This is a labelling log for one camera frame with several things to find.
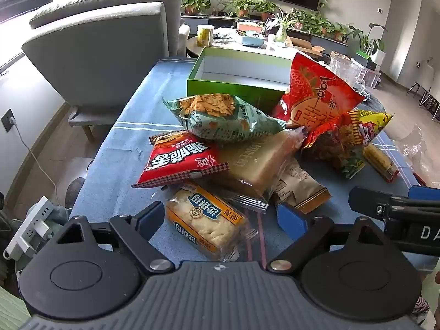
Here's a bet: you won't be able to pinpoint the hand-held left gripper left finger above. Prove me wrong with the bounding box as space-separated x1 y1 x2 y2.
55 201 175 275

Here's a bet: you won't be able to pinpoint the large leaf plant white pot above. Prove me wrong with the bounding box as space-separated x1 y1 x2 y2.
347 24 388 64

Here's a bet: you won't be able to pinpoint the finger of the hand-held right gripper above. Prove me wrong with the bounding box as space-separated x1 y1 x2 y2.
349 186 392 221
391 185 440 214

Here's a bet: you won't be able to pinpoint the open cardboard box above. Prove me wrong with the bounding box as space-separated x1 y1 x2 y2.
287 36 325 59

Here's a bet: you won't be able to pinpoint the glass mug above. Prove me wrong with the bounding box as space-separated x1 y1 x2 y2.
329 56 367 92

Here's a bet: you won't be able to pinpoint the white power strip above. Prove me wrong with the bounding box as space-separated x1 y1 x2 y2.
3 196 56 260

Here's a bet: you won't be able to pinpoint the blue basket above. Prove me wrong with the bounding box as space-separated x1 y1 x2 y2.
241 34 266 47

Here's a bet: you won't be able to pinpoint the dark television cabinet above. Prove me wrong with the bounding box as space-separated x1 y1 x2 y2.
180 14 349 47

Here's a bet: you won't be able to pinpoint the orange box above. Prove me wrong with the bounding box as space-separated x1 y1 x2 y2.
237 22 265 33

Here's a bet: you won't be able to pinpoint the red strawberry snack bag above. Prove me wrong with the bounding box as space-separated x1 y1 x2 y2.
271 51 365 148

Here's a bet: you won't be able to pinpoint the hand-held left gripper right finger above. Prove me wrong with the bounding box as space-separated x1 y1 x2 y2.
266 202 387 274

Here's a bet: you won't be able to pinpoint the teal chips bag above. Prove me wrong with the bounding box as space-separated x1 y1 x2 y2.
162 93 287 144

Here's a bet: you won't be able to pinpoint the yellow can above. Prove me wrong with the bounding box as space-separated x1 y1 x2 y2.
197 25 215 48

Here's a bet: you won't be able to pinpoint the potted green plant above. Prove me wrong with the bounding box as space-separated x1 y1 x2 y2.
311 17 336 37
294 9 312 30
227 0 257 18
333 22 349 42
256 0 279 21

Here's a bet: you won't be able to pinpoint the crumpled clear wrappers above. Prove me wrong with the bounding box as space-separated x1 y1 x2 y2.
213 29 241 45

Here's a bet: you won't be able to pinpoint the clear toast bread packet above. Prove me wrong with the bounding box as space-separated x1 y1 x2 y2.
210 127 310 200

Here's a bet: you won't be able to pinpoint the yellow red snack bag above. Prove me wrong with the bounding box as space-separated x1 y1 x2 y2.
302 110 393 179

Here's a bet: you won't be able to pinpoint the green cardboard box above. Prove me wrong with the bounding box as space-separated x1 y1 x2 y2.
186 46 303 116

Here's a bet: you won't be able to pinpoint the small yellow snack packet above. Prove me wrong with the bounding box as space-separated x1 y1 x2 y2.
364 143 399 183

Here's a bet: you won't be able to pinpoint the white round table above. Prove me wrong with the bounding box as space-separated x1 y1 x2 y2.
186 29 331 62

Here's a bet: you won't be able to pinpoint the wall socket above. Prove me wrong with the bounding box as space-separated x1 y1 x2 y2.
2 109 17 133

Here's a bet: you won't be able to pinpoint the red checkered snack bag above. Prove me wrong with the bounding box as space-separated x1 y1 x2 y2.
131 131 229 189

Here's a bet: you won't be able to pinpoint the potted pothos plant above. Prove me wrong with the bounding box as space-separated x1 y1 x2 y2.
180 0 210 16

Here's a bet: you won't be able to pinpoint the spider plant in glass vase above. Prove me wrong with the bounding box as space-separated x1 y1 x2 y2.
273 10 303 43

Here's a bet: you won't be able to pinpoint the orange label cake packet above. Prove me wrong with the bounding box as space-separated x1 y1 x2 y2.
166 183 258 261

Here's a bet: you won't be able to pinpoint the beige snack packet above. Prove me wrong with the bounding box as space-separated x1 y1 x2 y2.
271 160 332 215

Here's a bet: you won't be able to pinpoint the white cable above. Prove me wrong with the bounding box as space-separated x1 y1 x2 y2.
12 120 57 207

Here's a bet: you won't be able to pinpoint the grey sofa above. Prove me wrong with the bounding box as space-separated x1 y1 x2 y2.
21 0 191 141

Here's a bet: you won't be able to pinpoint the black metal stand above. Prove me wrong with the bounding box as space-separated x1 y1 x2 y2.
407 82 440 123

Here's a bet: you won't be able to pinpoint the black white striped cloth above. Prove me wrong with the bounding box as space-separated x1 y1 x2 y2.
411 297 430 325

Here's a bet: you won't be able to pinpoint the clear plastic bag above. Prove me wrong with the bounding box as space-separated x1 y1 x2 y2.
395 125 440 186

